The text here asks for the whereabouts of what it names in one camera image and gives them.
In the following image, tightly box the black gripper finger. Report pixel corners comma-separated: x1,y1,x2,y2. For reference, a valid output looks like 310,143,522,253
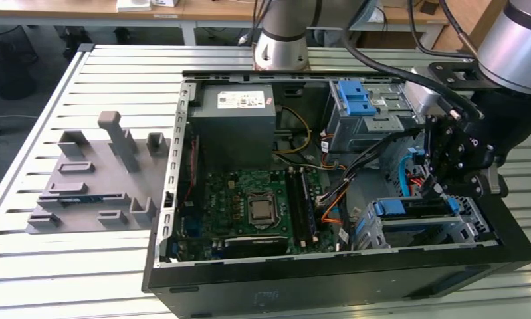
438,167,509,201
426,114,474,182

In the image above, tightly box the power wire black connector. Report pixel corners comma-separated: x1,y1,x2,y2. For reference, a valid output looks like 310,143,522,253
406,171,444,201

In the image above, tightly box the metal disk bay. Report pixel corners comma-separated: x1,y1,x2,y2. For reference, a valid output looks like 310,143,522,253
355,199,488,250

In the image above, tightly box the grey metal drive cage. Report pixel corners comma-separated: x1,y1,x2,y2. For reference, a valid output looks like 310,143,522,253
326,78,429,156

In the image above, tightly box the blue plastic drive latch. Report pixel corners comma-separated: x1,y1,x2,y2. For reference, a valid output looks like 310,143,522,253
337,80,377,116

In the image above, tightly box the CPU socket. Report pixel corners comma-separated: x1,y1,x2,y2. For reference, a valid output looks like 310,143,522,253
245,189,285,231

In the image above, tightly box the silver CPU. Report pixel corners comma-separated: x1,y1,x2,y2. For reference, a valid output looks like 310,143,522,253
249,200,274,220

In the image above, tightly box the grey power supply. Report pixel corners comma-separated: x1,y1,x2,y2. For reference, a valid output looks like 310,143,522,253
189,83,279,170

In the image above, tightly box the black PC case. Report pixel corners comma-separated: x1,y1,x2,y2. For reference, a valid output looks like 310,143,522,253
142,69,531,319

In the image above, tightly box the green motherboard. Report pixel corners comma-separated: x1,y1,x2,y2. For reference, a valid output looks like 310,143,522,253
202,168,339,259

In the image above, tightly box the black graphics card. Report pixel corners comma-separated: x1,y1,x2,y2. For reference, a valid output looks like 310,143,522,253
222,235,290,259

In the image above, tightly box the grey parts rack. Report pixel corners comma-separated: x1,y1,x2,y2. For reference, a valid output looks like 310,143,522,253
26,111,173,235

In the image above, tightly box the wooden desk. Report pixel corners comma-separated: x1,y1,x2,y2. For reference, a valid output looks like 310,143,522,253
0,0,454,46

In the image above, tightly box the black mesh bin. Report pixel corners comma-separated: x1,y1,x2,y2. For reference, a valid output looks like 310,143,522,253
0,25,39,100

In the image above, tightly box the silver camera box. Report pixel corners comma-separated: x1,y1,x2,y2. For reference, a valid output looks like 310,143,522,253
402,68,454,116

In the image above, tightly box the black cable bundle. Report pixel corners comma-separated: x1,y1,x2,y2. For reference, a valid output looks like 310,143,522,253
321,128,426,209

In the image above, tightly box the black camera bracket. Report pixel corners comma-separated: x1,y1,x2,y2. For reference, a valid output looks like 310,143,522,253
427,61,504,90

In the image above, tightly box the thick black hose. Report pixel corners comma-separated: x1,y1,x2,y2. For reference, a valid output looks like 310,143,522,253
339,0,486,122

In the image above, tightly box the thin black cable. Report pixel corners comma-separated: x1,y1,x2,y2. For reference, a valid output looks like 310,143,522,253
414,0,480,60

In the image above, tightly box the red orange wire bundle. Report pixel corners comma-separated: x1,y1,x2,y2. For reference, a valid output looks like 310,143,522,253
319,132,339,169

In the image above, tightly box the yellow wire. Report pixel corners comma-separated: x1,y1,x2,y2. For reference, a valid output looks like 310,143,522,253
271,106,314,156

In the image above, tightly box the orange data wire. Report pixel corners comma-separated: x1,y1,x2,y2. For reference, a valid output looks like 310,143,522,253
321,195,350,224

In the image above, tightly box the black white wire bundle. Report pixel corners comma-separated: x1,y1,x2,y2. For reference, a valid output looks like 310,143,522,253
271,151,350,171

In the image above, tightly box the red black fan wire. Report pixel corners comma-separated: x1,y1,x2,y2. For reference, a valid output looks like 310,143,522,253
177,138,201,209

